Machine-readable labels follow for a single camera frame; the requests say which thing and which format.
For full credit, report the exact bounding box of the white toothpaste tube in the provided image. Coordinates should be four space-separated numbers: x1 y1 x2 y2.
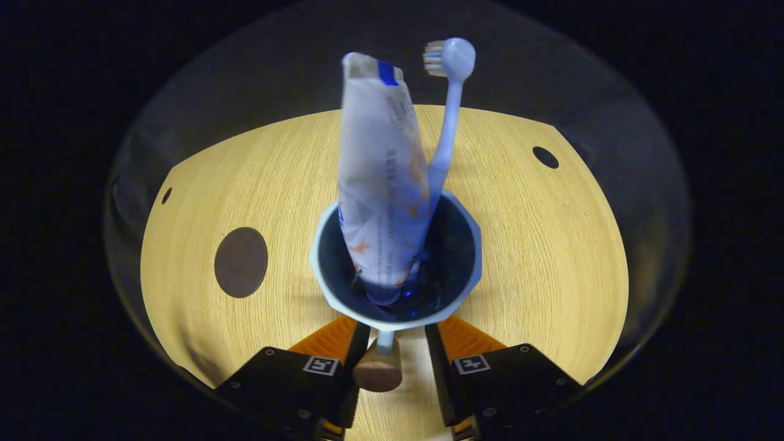
337 52 431 306

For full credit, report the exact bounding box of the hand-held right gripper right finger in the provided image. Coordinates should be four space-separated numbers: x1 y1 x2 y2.
424 315 582 440

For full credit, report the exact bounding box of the wooden desktop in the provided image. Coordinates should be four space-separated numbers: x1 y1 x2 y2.
140 104 630 441

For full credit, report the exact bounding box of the white toothbrush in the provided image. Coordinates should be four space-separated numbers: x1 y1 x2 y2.
423 38 477 216

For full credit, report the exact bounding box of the pale blue cup wooden handle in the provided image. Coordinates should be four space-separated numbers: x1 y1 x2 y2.
309 189 483 393

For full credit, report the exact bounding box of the dark round coaster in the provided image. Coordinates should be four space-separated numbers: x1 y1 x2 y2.
214 227 269 299

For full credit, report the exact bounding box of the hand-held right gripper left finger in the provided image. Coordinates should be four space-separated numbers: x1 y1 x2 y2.
214 315 371 440

